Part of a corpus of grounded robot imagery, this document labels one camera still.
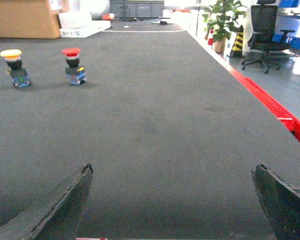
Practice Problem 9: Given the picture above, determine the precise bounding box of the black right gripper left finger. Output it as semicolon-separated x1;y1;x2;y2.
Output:
0;163;94;240

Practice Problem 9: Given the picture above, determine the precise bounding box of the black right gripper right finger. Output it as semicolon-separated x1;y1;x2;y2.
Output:
251;163;300;240

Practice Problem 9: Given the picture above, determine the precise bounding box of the dark conveyor belt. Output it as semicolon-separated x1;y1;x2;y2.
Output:
0;31;300;239

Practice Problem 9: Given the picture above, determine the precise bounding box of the black office chair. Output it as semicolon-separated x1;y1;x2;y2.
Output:
241;0;295;74

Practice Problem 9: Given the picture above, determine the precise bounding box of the red white traffic cone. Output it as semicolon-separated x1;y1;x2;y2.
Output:
207;28;214;49

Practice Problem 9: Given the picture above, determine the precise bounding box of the white flat box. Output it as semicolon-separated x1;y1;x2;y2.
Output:
58;11;111;38

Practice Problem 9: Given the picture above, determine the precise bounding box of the large cardboard box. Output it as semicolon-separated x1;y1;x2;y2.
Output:
0;0;60;39

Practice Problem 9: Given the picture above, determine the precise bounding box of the potted green plant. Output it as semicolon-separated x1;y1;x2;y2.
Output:
204;0;247;53

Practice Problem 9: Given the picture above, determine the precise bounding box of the grey storage crate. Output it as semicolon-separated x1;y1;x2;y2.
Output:
109;0;165;18

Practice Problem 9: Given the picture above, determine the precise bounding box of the red conveyor side rail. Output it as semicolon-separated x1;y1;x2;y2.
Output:
187;29;300;153

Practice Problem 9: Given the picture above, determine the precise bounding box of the red push button switch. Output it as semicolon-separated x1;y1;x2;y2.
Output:
61;47;87;86

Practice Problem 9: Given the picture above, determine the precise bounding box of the yellow push button switch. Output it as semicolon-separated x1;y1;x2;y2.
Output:
0;49;32;88

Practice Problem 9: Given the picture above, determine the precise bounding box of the yellow black striped post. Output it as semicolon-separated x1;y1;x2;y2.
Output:
229;25;244;58

